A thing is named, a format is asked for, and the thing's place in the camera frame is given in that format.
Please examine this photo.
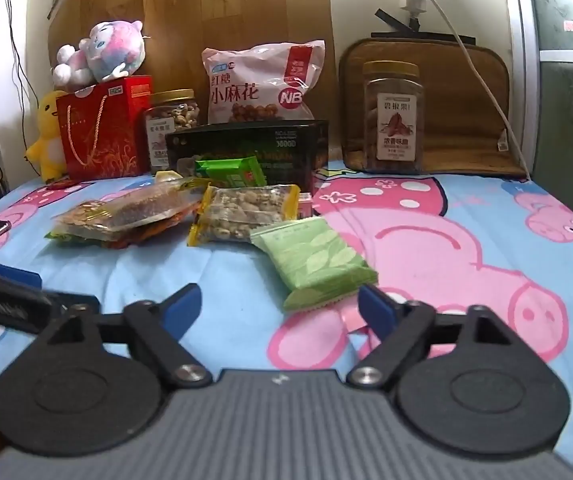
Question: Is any pink plush monkey toy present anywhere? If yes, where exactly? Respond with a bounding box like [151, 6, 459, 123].
[52, 20, 146, 86]

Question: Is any light green leaf packet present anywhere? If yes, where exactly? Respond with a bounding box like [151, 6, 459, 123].
[250, 217, 379, 313]

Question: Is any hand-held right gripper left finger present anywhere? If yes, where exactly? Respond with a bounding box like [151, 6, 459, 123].
[41, 283, 212, 391]

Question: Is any yellow nut packet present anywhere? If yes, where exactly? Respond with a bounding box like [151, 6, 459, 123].
[188, 183, 301, 247]

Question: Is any bright green snack packet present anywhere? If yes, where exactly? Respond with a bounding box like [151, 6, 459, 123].
[195, 156, 267, 189]

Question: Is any cartoon pig printed bedsheet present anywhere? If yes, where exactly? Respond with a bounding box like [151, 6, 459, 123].
[0, 160, 573, 461]

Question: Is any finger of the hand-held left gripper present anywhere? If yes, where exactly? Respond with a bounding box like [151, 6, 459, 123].
[0, 276, 101, 335]
[0, 255, 42, 289]

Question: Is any red gift bag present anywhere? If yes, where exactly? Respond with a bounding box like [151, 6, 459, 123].
[56, 76, 153, 181]

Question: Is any cashew jar with gold lid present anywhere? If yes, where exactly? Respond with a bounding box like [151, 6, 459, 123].
[145, 89, 200, 173]

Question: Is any small pink snack packet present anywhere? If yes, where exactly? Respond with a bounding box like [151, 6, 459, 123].
[296, 192, 317, 221]

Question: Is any pecan jar with gold lid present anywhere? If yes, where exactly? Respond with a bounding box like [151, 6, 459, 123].
[363, 61, 424, 175]

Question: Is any white snack bag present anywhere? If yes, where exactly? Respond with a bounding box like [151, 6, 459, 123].
[201, 40, 326, 125]

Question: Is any thin white cable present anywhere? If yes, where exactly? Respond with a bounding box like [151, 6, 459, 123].
[419, 0, 532, 181]

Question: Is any wooden board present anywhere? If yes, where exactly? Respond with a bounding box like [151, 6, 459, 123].
[48, 0, 337, 126]

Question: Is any black cardboard box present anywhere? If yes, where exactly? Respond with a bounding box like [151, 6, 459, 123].
[165, 120, 330, 187]

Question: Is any brown woven seat cushion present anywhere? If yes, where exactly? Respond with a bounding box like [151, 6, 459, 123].
[339, 37, 527, 177]

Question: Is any clear mixed nut packet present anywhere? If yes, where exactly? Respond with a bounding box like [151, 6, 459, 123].
[46, 180, 212, 245]

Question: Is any orange red snack packet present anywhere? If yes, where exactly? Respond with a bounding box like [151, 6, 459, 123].
[106, 210, 202, 249]

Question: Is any yellow duck plush toy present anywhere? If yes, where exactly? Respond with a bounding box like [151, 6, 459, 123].
[25, 90, 70, 183]

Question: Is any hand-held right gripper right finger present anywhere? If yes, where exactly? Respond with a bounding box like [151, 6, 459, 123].
[347, 285, 517, 389]

